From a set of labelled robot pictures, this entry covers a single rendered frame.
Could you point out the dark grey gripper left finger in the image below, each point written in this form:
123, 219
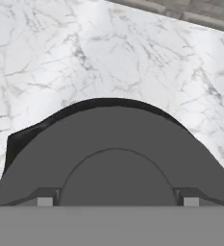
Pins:
44, 197

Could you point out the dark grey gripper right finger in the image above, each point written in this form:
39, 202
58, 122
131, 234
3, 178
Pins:
190, 196

